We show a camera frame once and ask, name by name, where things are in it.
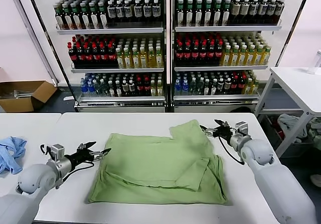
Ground crumpled light blue garment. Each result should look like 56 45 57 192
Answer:
0 136 28 176

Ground dark bottle black-white label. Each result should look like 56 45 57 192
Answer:
124 0 133 21
107 1 117 22
257 0 267 25
142 0 152 21
116 0 125 21
133 0 143 21
275 0 285 25
249 0 258 25
266 0 275 25
151 0 161 21

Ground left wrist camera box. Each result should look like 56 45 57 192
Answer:
49 145 65 161

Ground white side table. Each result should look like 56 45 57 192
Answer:
253 67 321 159

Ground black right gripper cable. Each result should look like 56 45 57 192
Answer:
218 136 246 166

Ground cola bottle red cap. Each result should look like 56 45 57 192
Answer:
183 41 192 66
67 43 77 68
199 41 208 66
207 41 216 66
107 42 117 68
215 41 223 66
76 43 85 68
175 41 184 66
191 41 200 66
91 43 100 68
84 43 93 68
99 43 108 68

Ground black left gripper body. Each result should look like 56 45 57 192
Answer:
65 148 95 168

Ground beverage display cabinet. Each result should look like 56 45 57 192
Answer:
40 0 168 114
170 0 283 114

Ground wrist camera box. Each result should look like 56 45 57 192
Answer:
49 145 65 161
235 121 250 137

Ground glass cabinet door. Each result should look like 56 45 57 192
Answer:
5 0 76 106
274 0 314 68

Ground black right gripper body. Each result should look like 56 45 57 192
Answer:
212 125 235 141

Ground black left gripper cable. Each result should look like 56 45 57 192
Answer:
55 160 95 190

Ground light green t-shirt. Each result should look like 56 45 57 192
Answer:
87 119 228 206

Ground dark bottle beige label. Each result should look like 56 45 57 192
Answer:
240 0 249 25
231 0 241 25

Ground pale green cloth pile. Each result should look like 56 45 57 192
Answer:
307 118 321 141

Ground dark red cloth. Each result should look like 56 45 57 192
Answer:
272 121 285 139

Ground clear plastic jar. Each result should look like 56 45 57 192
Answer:
307 50 321 75

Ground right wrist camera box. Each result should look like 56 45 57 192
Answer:
235 121 250 137

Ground white shoe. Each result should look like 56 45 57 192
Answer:
309 174 321 186

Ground grey storage bin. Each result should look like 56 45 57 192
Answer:
259 115 319 159

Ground small cola bottle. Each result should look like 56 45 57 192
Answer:
135 78 143 97
230 75 238 95
237 75 245 95
142 78 150 97

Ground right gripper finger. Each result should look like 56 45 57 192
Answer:
199 125 217 138
213 119 230 129

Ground silver metal rods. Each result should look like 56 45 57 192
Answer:
14 90 31 100

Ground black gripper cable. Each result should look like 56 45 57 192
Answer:
55 160 95 190
218 136 246 166

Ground open cardboard box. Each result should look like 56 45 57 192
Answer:
0 80 58 114

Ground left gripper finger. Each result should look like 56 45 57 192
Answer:
77 141 97 151
89 148 112 161

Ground dark bottle green cap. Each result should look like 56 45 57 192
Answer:
203 0 213 28
71 4 82 31
97 3 108 30
79 4 90 31
212 0 222 28
221 1 230 27
185 0 194 28
88 3 100 30
54 6 65 31
62 5 73 31
194 0 203 28
176 0 185 28

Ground grey white cloth pile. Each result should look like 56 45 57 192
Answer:
277 113 308 144

